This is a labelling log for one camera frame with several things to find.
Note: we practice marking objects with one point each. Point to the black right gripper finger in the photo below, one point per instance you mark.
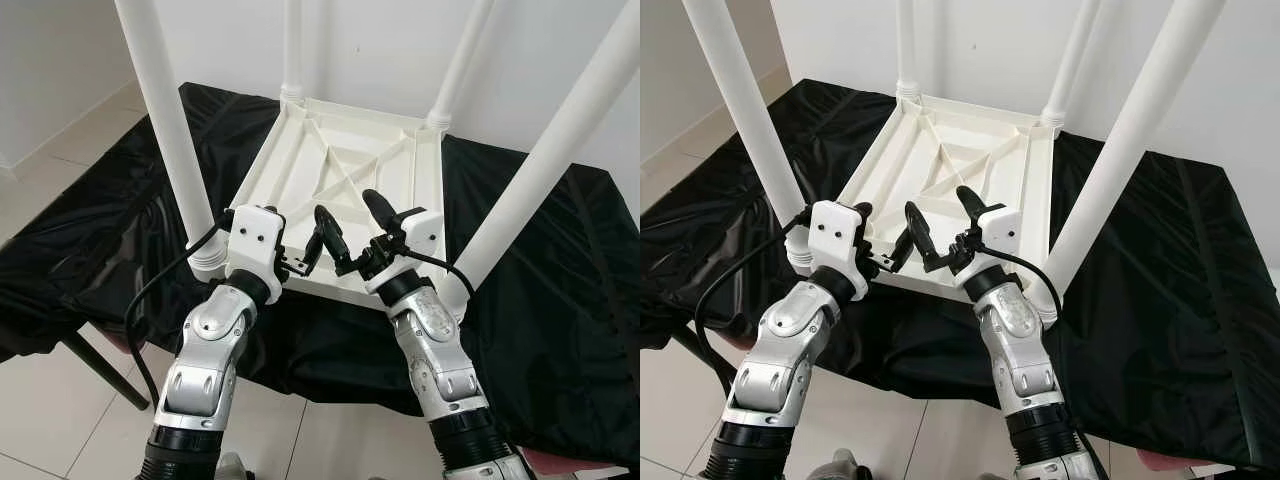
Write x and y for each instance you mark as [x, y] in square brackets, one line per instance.
[332, 238]
[922, 235]
[972, 200]
[382, 210]

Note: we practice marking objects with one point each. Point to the white plastic table top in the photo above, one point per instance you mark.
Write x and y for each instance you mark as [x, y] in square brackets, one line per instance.
[340, 160]
[950, 155]

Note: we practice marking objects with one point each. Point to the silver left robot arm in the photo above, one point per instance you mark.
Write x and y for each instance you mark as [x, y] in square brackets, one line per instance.
[205, 370]
[780, 365]

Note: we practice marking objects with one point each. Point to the red stool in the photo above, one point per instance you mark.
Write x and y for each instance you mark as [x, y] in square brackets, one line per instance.
[570, 462]
[735, 340]
[125, 340]
[1185, 460]

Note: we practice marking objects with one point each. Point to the grey robot left leg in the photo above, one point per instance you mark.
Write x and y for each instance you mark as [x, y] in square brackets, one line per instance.
[232, 467]
[840, 465]

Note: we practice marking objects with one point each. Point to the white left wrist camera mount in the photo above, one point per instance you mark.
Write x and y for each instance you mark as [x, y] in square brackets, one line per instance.
[835, 235]
[255, 240]

